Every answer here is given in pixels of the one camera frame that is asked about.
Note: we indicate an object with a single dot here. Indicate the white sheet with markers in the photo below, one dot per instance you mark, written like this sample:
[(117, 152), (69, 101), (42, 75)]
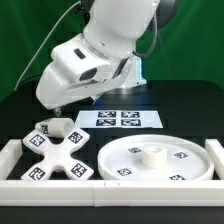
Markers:
[(118, 119)]

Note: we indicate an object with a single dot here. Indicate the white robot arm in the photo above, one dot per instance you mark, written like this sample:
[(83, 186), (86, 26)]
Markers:
[(114, 26)]

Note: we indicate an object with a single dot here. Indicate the white round table top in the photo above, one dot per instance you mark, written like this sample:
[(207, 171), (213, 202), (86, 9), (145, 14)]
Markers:
[(150, 157)]

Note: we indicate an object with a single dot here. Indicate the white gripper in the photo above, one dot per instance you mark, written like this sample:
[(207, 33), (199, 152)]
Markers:
[(78, 71)]

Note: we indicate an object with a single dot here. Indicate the white cross-shaped table base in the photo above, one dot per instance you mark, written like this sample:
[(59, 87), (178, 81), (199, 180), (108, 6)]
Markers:
[(57, 156)]

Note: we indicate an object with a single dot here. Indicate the white U-shaped fence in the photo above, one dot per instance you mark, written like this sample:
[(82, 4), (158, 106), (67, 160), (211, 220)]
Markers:
[(99, 192)]

